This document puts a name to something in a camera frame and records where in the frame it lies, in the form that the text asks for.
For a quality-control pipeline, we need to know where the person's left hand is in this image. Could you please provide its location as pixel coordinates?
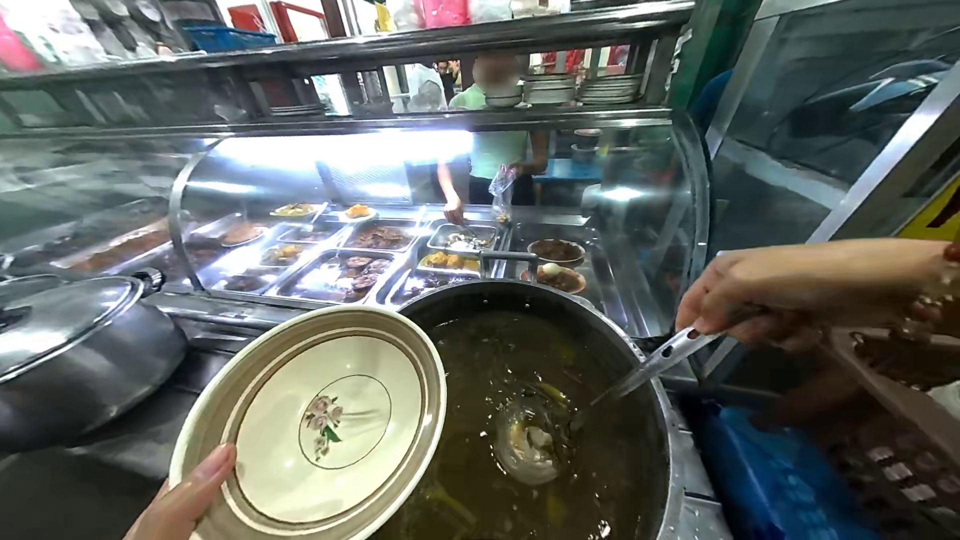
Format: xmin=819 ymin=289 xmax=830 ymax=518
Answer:
xmin=123 ymin=442 xmax=238 ymax=540

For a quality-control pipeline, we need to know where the person's right hand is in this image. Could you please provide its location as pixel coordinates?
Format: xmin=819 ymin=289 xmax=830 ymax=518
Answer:
xmin=675 ymin=239 xmax=951 ymax=354

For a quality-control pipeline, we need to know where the cream bowl with flower print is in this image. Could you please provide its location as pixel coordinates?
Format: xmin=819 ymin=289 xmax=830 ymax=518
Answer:
xmin=168 ymin=303 xmax=448 ymax=540

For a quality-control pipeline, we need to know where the person's right forearm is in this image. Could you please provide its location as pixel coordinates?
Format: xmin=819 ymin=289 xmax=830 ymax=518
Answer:
xmin=909 ymin=240 xmax=960 ymax=345

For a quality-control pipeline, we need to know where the curved glass food display case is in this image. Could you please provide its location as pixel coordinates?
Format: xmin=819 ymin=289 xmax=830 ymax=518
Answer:
xmin=0 ymin=112 xmax=711 ymax=339

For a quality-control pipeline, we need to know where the metal-framed glass panel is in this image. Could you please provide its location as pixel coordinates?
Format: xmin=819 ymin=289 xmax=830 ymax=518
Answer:
xmin=697 ymin=0 xmax=960 ymax=384

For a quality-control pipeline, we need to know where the bowl with food and egg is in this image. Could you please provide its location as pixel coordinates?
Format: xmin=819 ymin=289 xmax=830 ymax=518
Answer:
xmin=520 ymin=262 xmax=588 ymax=295

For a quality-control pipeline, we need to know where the large metal soup pot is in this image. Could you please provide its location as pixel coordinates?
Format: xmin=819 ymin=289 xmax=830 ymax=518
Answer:
xmin=372 ymin=251 xmax=686 ymax=540

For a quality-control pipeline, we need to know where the bowl with dark brown food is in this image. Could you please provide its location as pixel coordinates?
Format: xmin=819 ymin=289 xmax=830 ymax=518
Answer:
xmin=527 ymin=238 xmax=587 ymax=269

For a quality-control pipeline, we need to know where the blue plastic container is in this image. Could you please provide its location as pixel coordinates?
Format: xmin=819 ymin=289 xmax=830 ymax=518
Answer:
xmin=687 ymin=399 xmax=882 ymax=540

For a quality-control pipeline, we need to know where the blue table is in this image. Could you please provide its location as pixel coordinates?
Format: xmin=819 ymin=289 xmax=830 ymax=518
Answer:
xmin=532 ymin=156 xmax=604 ymax=205

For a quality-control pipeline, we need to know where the shiny metal pot lid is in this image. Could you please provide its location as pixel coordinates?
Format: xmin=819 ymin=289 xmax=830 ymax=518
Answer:
xmin=0 ymin=274 xmax=145 ymax=385

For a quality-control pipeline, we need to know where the pinkish-brown plastic crate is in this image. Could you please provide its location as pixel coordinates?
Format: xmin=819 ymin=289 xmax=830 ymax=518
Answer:
xmin=817 ymin=326 xmax=960 ymax=540

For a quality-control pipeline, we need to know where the yellow sign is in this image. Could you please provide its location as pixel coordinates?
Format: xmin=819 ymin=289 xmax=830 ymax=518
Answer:
xmin=895 ymin=180 xmax=960 ymax=242

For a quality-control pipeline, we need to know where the green pillar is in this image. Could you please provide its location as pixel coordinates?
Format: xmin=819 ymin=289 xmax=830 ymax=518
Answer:
xmin=666 ymin=0 xmax=763 ymax=136

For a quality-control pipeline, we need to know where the stack of white plates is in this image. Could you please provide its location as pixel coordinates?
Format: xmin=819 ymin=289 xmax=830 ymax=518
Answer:
xmin=523 ymin=72 xmax=578 ymax=105
xmin=576 ymin=72 xmax=643 ymax=105

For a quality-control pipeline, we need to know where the tray with yellowish stew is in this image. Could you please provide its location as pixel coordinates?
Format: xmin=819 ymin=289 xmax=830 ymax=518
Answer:
xmin=256 ymin=241 xmax=310 ymax=268

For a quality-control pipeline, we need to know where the clear plastic bag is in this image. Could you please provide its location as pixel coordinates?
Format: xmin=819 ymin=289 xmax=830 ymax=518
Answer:
xmin=488 ymin=164 xmax=519 ymax=225

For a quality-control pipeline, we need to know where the plate with reddish-brown food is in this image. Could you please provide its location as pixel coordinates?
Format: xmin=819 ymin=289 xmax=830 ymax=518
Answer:
xmin=219 ymin=222 xmax=266 ymax=249

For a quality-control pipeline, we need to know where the tray with sliced dark meat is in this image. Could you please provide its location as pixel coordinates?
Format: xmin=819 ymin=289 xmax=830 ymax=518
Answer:
xmin=275 ymin=249 xmax=397 ymax=306

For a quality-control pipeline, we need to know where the tray with white food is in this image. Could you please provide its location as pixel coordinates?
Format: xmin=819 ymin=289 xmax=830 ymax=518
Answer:
xmin=426 ymin=222 xmax=500 ymax=253

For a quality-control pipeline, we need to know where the tray with yellow food chunks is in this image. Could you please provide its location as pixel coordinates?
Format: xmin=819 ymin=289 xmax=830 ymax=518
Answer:
xmin=417 ymin=249 xmax=483 ymax=276

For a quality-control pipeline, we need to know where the dark greenish soup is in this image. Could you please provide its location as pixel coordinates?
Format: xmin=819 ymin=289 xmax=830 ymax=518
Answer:
xmin=372 ymin=310 xmax=667 ymax=540

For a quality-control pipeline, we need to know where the tray with dark stew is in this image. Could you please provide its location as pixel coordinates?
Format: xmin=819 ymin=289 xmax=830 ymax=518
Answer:
xmin=385 ymin=269 xmax=483 ymax=309

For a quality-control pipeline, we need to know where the tray with brown shredded food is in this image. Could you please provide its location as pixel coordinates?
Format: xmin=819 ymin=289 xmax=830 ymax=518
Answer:
xmin=343 ymin=219 xmax=423 ymax=253

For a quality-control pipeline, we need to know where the pink plastic bag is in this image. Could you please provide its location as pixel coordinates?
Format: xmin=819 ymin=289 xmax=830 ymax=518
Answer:
xmin=416 ymin=0 xmax=473 ymax=30

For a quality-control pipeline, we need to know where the metal overhead shelf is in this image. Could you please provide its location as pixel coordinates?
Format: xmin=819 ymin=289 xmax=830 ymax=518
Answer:
xmin=0 ymin=0 xmax=697 ymax=138

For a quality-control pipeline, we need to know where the blue plastic basket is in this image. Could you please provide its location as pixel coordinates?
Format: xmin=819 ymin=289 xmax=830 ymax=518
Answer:
xmin=180 ymin=21 xmax=278 ymax=54

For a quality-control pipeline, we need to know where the metal pot with handles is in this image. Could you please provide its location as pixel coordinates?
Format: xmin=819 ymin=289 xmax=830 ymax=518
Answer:
xmin=0 ymin=267 xmax=189 ymax=456

